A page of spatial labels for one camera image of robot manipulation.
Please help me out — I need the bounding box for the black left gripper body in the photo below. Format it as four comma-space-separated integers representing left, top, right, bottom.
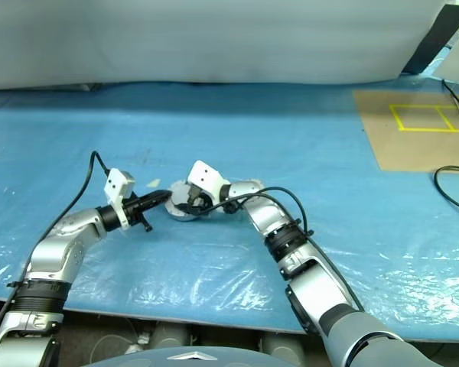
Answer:
121, 193, 155, 233

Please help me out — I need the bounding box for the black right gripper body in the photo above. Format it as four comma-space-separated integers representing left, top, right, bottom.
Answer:
188, 184, 216, 208

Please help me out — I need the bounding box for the grey hinged motor lid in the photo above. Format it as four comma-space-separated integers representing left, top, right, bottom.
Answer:
169, 179, 194, 209

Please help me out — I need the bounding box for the blue plastic table cover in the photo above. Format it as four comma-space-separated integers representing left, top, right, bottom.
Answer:
0, 72, 459, 337

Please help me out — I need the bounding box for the grey cylinder under table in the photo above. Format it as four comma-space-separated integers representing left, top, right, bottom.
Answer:
151, 322, 193, 349
259, 330, 308, 361

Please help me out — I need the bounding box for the grey robot torso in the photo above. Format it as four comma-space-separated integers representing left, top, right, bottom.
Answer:
82, 345, 291, 367

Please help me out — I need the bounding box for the white backdrop sheet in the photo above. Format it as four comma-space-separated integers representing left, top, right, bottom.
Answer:
0, 0, 457, 93

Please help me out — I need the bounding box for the brown cardboard sheet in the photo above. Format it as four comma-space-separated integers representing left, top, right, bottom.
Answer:
353, 89, 459, 174

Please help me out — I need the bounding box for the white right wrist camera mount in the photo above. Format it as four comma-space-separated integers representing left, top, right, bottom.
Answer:
186, 160, 231, 204

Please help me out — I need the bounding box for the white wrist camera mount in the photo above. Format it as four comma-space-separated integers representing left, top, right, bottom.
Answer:
186, 160, 231, 204
103, 167, 137, 231

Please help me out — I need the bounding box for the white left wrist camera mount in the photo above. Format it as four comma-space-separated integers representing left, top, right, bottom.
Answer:
103, 167, 137, 231

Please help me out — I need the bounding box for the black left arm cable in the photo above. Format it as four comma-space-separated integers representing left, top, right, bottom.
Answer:
0, 150, 112, 339

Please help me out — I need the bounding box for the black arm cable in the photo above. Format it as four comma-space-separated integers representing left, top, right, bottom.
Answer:
0, 150, 112, 339
209, 186, 315, 239

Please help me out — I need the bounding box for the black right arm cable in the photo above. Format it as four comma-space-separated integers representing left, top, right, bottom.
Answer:
209, 186, 315, 239

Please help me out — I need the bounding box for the thick black looped cable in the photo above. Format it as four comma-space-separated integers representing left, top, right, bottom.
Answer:
433, 164, 459, 217

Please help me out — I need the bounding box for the thin black cable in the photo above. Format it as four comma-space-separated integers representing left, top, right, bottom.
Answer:
441, 78, 459, 129

